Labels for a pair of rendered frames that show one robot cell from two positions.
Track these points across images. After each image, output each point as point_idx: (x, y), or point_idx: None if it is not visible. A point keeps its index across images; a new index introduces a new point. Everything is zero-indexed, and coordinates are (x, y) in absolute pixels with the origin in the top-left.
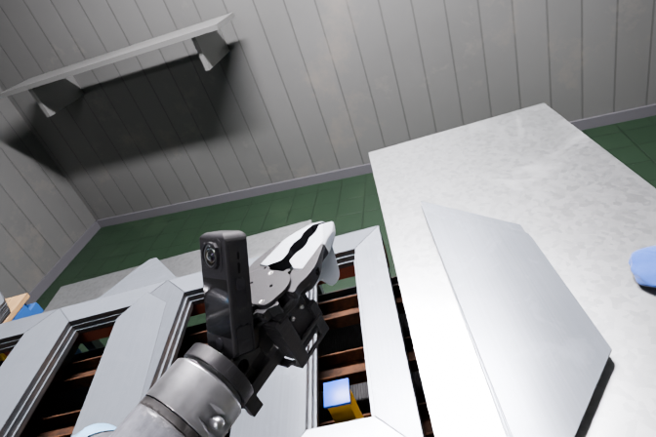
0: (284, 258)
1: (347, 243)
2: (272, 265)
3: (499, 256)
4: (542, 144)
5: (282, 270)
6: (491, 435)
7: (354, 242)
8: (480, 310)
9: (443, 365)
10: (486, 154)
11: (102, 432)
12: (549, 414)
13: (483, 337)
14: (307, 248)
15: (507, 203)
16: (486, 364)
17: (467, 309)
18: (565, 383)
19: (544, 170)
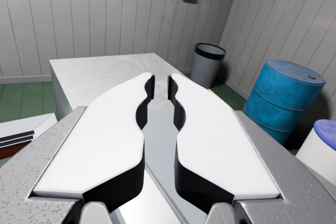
0: (143, 157)
1: (25, 126)
2: (102, 190)
3: (163, 131)
4: (160, 72)
5: (127, 198)
6: None
7: (33, 125)
8: (165, 171)
9: (149, 222)
10: (133, 72)
11: None
12: None
13: (174, 192)
14: (205, 120)
15: (153, 100)
16: (184, 213)
17: (156, 171)
18: None
19: (166, 84)
